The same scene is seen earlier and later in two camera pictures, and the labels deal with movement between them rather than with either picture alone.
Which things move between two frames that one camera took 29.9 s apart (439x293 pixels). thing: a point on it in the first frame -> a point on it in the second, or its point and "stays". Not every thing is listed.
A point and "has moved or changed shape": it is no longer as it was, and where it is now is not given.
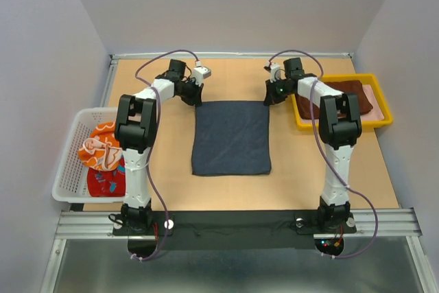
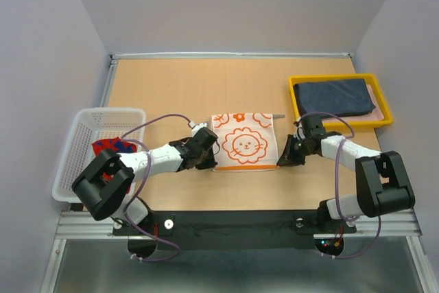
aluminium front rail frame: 98,224 stays
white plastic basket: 71,183 stays
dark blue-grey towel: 231,138 -> 334,98
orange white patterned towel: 102,150 -> 247,142
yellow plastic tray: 368,79 stays
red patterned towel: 107,183 has moved or changed shape
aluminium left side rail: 109,81 stays
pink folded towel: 374,114 stays
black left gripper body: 189,90 -> 206,160
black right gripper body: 278,90 -> 306,150
